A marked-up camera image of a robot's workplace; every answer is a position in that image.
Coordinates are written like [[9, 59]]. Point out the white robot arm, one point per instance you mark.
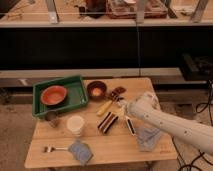
[[145, 107]]

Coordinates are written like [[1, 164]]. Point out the white paper cup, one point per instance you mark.
[[75, 124]]

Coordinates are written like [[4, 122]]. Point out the small metal cup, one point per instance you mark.
[[52, 118]]

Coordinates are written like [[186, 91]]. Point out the dark brown bowl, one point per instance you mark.
[[96, 90]]

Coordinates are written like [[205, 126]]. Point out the brown chocolate piece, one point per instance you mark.
[[116, 92]]

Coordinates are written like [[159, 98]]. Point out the green plastic tray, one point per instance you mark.
[[76, 98]]

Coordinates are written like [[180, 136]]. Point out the orange bowl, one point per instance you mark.
[[53, 95]]

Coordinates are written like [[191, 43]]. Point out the grey folded cloth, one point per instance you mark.
[[147, 138]]

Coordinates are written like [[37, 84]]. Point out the blue sponge cloth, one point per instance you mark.
[[81, 152]]

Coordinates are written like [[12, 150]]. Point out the metal fork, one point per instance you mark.
[[49, 149]]

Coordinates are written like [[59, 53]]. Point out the black box on floor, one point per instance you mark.
[[196, 68]]

